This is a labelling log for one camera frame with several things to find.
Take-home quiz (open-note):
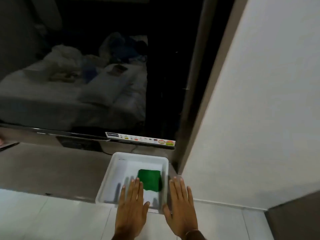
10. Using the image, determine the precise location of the person's left hand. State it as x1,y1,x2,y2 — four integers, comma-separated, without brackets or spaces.
114,178,150,239

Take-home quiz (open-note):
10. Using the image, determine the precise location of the person's right hand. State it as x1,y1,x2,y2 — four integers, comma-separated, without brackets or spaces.
163,176,198,238

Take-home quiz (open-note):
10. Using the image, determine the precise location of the green cleaning cloth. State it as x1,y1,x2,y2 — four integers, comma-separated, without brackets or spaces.
137,169,163,193

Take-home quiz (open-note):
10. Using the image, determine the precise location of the person's right forearm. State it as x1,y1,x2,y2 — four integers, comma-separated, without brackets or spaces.
184,230,207,240

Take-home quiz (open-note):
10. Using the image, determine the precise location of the person's left forearm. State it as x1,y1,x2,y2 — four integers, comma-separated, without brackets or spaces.
112,232,137,240

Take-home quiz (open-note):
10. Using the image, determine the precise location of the white plastic tray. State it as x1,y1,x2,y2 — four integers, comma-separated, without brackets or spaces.
95,152,169,214

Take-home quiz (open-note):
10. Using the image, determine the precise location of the black television stand foot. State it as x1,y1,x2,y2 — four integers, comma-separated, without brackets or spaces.
55,135,103,153

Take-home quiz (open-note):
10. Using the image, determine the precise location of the grey television ledge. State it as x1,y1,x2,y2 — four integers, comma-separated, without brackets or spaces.
0,127,179,204

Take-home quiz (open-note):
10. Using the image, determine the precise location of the dark flat booklet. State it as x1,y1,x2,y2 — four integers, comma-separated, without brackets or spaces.
0,137,20,151

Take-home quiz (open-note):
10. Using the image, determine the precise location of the black flat television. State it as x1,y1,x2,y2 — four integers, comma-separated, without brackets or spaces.
0,0,204,150

